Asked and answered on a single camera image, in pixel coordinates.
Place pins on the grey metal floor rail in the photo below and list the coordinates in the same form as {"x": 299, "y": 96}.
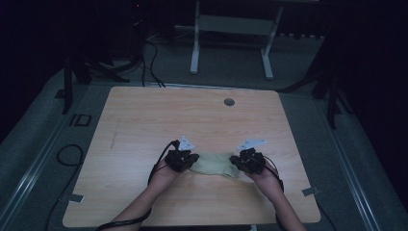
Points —
{"x": 35, "y": 173}
{"x": 352, "y": 173}

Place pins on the grey tape piece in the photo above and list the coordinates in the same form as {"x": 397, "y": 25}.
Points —
{"x": 311, "y": 191}
{"x": 76, "y": 198}

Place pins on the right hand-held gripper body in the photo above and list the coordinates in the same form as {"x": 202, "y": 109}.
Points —
{"x": 253, "y": 160}

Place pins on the beige cloth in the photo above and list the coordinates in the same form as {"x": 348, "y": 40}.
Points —
{"x": 213, "y": 163}

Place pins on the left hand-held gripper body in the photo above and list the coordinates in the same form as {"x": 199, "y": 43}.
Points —
{"x": 178, "y": 159}

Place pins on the white metal table frame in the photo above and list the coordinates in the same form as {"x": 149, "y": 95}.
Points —
{"x": 235, "y": 25}

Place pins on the person's left hand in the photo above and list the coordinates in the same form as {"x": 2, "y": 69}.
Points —
{"x": 163, "y": 178}

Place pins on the black stand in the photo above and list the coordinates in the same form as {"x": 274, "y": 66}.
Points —
{"x": 68, "y": 86}
{"x": 330, "y": 93}

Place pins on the person's right hand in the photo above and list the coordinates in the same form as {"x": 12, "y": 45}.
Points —
{"x": 266, "y": 184}

